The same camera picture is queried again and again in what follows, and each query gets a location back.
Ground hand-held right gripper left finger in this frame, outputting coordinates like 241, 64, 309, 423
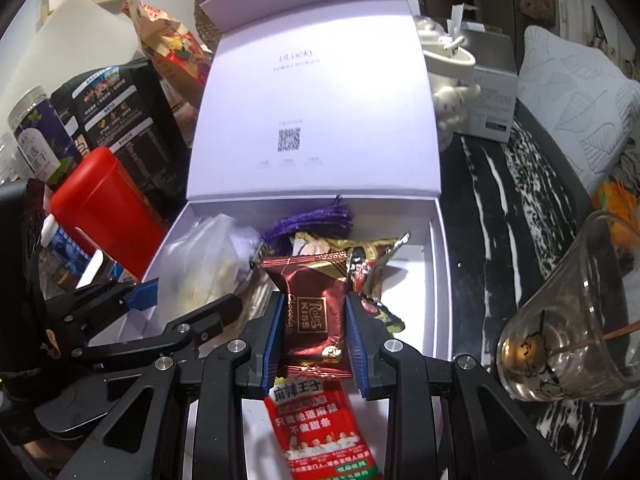
57, 292, 288, 480

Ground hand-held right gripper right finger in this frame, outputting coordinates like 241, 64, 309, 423
345, 290, 576, 480

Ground lavender gift box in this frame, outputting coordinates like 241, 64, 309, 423
142, 0, 453, 480

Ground black snack bag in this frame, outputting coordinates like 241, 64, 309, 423
50, 64, 184, 212

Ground orange cloth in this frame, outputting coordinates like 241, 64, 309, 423
592, 179, 640, 242

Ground blue tablet tube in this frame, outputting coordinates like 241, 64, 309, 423
40, 214, 102, 282

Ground brown paper bag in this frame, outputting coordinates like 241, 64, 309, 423
122, 0, 214, 127

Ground white paper sheet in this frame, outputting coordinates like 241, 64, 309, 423
0, 0, 144, 112

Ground glass cup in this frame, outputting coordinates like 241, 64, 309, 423
496, 210, 640, 407

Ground dark red chocolate packet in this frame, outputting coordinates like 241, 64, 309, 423
261, 252, 354, 379

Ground plastic jar dark label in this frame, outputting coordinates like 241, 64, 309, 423
7, 86, 87, 187

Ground purple tassel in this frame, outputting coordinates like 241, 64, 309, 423
262, 199, 357, 254

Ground white figure mug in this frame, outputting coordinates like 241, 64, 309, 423
419, 15, 482, 154

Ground red canister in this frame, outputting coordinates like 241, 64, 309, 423
50, 146, 169, 282

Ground shiny brown candy packet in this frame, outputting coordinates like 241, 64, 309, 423
346, 246, 407, 336

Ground clear bag of white rope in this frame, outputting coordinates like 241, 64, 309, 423
157, 212, 266, 312

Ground gold brown snack packet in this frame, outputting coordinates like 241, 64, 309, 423
292, 231, 412, 282

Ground white carton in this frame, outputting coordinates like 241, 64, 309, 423
456, 4, 520, 144

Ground light blue pillow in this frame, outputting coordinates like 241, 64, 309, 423
515, 25, 640, 197

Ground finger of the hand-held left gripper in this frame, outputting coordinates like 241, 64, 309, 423
75, 294, 244, 362
45, 279, 160, 333

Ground red snack packet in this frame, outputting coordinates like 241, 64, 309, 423
264, 377, 379, 480

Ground round woven mat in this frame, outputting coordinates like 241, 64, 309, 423
194, 0, 262, 54

